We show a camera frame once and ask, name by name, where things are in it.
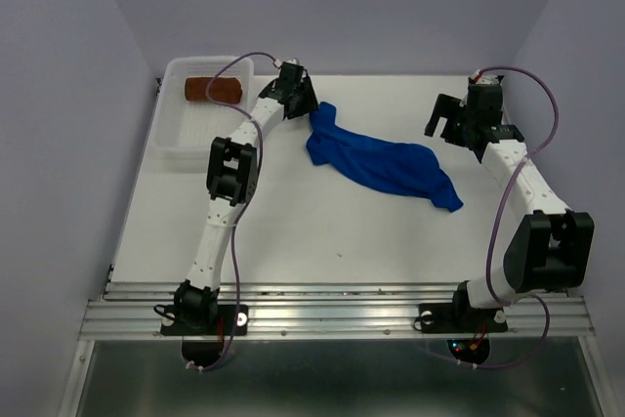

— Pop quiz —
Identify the brown towel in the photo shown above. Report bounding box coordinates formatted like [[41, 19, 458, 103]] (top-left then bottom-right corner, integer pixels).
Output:
[[184, 76, 243, 104]]

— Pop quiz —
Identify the blue towel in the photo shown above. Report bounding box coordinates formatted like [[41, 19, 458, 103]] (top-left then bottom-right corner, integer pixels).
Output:
[[306, 102, 463, 213]]

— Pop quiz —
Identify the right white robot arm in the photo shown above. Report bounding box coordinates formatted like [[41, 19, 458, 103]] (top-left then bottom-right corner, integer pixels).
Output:
[[425, 75, 595, 329]]

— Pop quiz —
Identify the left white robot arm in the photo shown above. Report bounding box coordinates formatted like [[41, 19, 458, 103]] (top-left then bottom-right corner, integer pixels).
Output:
[[171, 60, 319, 333]]

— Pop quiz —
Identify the white plastic basket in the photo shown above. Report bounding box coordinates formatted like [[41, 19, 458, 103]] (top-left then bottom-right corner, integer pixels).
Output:
[[150, 56, 244, 160]]

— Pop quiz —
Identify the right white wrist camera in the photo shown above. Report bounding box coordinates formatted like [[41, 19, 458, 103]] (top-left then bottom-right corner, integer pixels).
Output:
[[468, 70, 504, 86]]

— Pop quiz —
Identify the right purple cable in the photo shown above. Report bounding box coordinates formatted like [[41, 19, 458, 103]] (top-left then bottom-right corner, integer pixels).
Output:
[[419, 64, 561, 370]]

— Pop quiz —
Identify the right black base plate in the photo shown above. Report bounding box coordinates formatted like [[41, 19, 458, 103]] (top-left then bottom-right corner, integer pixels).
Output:
[[413, 303, 509, 335]]

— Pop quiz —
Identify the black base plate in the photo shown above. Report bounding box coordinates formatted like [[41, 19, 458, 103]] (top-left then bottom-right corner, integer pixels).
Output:
[[413, 303, 509, 335], [153, 304, 249, 337]]

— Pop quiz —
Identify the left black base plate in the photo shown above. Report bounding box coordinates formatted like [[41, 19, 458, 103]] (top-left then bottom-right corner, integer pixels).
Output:
[[153, 304, 249, 337]]

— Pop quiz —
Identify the aluminium rail frame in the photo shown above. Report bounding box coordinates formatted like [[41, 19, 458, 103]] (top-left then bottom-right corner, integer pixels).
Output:
[[60, 264, 617, 416]]

